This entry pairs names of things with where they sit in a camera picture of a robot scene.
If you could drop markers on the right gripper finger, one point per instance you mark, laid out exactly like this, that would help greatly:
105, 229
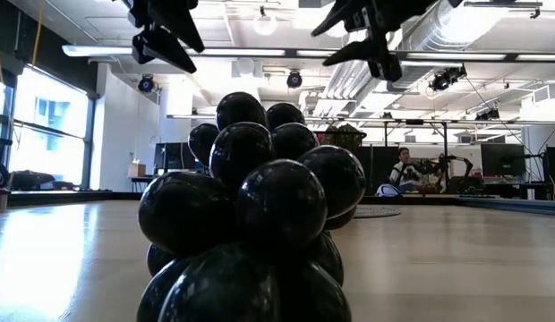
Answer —
344, 11
358, 51

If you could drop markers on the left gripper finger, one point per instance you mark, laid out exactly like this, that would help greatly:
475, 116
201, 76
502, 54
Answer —
161, 47
179, 20

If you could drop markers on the pink grape bunch with leaf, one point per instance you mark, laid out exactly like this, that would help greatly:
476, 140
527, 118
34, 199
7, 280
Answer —
344, 138

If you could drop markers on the black grape bunch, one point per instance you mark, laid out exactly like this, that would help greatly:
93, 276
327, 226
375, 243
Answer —
246, 205

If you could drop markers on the black background robot arm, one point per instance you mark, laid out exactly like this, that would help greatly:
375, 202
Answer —
458, 184

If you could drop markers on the black ceiling spotlight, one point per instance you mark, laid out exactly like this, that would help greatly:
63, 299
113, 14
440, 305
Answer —
488, 115
146, 84
294, 80

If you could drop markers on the long ceiling light strip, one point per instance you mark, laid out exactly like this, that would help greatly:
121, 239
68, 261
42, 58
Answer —
103, 50

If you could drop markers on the black track spotlight pair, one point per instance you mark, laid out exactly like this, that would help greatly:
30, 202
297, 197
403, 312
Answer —
445, 79

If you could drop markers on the black partition panel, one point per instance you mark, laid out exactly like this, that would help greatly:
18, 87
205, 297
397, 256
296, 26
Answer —
380, 165

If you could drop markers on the small cardboard box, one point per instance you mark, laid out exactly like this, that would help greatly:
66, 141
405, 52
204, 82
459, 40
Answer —
136, 170

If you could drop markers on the person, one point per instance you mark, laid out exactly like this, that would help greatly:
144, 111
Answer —
405, 173

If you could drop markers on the large bright window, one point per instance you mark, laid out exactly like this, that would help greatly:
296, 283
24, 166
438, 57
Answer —
49, 134

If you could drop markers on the white blue ball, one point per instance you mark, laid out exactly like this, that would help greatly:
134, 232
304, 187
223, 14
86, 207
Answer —
387, 191

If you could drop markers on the round grey woven mat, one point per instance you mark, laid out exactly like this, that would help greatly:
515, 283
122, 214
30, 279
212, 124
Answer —
380, 212

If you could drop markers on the black bag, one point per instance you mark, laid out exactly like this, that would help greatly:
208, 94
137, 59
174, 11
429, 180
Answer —
27, 180

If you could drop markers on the silver round air duct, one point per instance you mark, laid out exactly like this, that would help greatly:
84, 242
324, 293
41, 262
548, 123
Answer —
461, 27

